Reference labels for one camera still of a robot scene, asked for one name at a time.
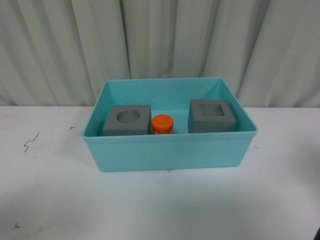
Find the orange cylinder part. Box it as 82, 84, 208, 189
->
151, 114, 174, 135

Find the gray block with round hole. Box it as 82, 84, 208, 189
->
102, 104, 152, 136

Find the gray block with square hole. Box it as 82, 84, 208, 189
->
187, 99, 237, 134

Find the light blue plastic box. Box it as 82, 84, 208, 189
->
82, 77, 258, 172

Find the white curtain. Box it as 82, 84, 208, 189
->
0, 0, 320, 108

